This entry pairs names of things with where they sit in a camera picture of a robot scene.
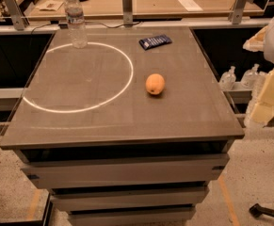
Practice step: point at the clear plastic water bottle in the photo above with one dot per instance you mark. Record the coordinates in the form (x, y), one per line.
(76, 23)

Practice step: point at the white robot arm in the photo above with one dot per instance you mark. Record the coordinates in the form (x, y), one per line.
(262, 41)

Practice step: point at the right clear sanitizer bottle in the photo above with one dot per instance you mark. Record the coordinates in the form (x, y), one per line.
(249, 77)

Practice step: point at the clear sanitizer bottle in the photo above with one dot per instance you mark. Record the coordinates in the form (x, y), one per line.
(227, 80)
(249, 77)

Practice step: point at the left clear sanitizer bottle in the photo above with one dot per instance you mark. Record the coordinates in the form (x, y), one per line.
(227, 80)

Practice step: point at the black chair base leg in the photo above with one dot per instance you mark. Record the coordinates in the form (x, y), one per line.
(257, 210)

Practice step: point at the orange fruit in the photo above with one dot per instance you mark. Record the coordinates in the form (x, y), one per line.
(155, 84)

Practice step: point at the white paper sheet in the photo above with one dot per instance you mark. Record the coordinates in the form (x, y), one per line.
(190, 5)

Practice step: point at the blue snack wrapper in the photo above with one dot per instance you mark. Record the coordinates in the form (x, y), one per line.
(153, 42)

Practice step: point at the small paper card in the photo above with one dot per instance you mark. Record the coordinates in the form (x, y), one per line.
(50, 5)

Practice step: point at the right metal bracket post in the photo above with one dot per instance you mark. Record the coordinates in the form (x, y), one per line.
(236, 14)

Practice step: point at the metal bracket post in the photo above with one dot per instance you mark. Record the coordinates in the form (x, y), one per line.
(236, 14)
(17, 17)
(127, 8)

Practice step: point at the middle metal bracket post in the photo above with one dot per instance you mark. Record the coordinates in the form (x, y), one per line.
(127, 8)

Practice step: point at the left metal bracket post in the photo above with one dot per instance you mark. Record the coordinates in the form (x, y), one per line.
(17, 17)

